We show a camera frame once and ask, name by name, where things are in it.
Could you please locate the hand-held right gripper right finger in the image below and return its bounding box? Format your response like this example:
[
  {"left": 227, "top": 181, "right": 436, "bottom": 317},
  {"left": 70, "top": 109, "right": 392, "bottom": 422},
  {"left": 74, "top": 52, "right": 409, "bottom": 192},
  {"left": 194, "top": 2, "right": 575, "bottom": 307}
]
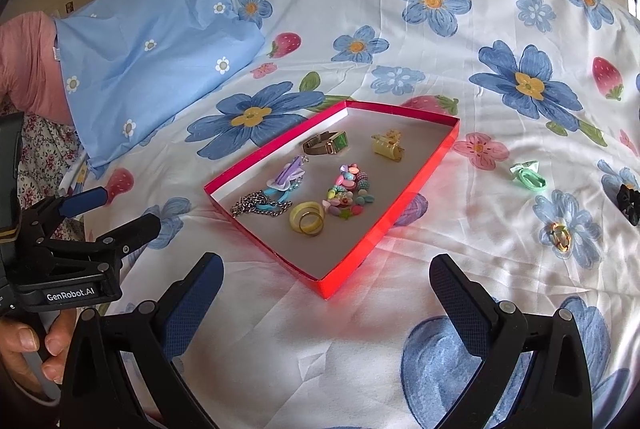
[{"left": 429, "top": 253, "right": 593, "bottom": 429}]

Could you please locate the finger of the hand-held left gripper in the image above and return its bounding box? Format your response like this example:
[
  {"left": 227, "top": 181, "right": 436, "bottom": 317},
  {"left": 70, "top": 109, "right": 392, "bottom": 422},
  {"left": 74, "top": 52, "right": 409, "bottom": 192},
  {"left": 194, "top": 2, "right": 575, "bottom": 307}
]
[
  {"left": 47, "top": 212, "right": 162, "bottom": 267},
  {"left": 22, "top": 186, "right": 108, "bottom": 235}
]

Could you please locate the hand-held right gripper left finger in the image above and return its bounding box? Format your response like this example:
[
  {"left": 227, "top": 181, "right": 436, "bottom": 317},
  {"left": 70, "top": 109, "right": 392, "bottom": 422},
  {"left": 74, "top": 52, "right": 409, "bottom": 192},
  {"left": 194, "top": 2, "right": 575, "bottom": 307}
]
[{"left": 57, "top": 251, "right": 226, "bottom": 429}]

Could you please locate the silver chain bracelet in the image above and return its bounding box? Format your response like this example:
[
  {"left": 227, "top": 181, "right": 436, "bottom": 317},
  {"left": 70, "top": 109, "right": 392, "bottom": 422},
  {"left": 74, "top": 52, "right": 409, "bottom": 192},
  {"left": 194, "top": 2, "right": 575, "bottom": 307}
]
[{"left": 230, "top": 190, "right": 296, "bottom": 221}]

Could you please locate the blue hair tie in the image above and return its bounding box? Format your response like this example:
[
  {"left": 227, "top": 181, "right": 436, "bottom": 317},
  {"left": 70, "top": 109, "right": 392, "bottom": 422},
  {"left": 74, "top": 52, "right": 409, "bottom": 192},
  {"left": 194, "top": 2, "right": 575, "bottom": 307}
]
[{"left": 252, "top": 186, "right": 296, "bottom": 216}]

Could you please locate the red jewelry box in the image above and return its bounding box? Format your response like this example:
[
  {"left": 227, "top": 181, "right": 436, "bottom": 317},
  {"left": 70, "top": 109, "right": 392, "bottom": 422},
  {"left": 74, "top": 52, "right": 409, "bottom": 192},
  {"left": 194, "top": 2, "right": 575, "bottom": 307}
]
[{"left": 203, "top": 99, "right": 462, "bottom": 301}]

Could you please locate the yellow resin bangle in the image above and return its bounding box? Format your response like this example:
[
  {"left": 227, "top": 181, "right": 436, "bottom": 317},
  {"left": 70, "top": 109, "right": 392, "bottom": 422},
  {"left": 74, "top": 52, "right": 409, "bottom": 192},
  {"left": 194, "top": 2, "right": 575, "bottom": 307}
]
[{"left": 288, "top": 200, "right": 327, "bottom": 238}]

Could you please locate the pastel charm bracelet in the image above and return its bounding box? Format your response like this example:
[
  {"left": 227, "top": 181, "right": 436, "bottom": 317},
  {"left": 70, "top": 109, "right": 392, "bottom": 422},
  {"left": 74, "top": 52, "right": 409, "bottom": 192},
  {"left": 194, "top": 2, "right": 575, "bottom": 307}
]
[{"left": 340, "top": 191, "right": 377, "bottom": 221}]

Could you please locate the glass bead bracelet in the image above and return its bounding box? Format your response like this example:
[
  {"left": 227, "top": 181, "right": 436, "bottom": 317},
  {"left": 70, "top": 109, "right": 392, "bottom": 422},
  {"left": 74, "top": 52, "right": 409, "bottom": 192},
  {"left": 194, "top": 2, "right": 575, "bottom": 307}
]
[{"left": 331, "top": 163, "right": 377, "bottom": 197}]

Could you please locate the purple bow hair tie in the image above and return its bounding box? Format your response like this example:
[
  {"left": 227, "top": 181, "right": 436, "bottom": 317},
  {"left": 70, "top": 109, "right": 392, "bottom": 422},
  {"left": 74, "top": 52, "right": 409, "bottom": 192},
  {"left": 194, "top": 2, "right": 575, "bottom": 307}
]
[{"left": 267, "top": 155, "right": 310, "bottom": 190}]

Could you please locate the yellow claw hair clip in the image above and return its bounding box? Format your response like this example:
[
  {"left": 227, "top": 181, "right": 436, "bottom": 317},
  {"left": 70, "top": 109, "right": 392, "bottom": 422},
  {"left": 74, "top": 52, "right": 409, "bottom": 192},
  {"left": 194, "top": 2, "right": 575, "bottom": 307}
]
[{"left": 371, "top": 129, "right": 406, "bottom": 164}]

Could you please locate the gold watch with green face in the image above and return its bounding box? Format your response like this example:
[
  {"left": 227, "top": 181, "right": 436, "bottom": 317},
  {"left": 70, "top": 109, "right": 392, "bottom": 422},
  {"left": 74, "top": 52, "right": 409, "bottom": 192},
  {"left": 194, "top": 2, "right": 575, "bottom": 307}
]
[{"left": 302, "top": 131, "right": 351, "bottom": 157}]

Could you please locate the person's left hand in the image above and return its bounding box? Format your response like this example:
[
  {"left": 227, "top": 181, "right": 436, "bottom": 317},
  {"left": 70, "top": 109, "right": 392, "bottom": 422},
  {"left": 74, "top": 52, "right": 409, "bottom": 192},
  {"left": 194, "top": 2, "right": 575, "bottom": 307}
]
[{"left": 0, "top": 309, "right": 78, "bottom": 397}]

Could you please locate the floral patterned cloth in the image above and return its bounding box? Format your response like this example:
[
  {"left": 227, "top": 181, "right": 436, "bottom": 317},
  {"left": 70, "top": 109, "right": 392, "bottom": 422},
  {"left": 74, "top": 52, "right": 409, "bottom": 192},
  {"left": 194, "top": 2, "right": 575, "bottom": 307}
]
[{"left": 17, "top": 111, "right": 88, "bottom": 210}]

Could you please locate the pink cloth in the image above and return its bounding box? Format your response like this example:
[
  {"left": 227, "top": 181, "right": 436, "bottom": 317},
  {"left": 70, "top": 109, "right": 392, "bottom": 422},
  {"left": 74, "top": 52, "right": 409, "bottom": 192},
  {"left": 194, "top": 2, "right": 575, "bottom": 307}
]
[{"left": 0, "top": 13, "right": 71, "bottom": 122}]

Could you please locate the blue flowered pillow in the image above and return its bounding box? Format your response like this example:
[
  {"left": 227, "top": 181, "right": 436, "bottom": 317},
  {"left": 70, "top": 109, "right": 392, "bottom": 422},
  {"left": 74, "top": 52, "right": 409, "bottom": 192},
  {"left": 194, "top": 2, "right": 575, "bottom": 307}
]
[{"left": 52, "top": 0, "right": 266, "bottom": 180}]

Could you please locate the black green hair clip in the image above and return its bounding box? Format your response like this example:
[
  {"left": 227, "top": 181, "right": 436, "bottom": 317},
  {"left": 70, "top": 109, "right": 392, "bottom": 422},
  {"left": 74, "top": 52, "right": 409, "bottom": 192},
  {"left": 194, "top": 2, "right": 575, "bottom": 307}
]
[{"left": 615, "top": 183, "right": 640, "bottom": 227}]

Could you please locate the floral bed sheet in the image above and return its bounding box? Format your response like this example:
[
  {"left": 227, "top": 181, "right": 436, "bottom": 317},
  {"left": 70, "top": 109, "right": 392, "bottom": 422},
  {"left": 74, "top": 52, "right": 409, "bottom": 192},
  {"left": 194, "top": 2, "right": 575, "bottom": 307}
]
[{"left": 65, "top": 0, "right": 640, "bottom": 429}]

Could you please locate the small gold ring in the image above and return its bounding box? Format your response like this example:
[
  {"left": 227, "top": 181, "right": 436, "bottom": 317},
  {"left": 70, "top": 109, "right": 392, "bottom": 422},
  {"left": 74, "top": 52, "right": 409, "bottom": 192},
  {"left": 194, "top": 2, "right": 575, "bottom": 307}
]
[{"left": 547, "top": 224, "right": 572, "bottom": 252}]

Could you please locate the green bow hair tie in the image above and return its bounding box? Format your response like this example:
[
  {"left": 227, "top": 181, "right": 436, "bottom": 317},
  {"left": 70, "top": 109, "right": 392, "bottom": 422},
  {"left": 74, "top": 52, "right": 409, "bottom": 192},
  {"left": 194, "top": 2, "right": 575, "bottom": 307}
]
[{"left": 509, "top": 161, "right": 548, "bottom": 194}]

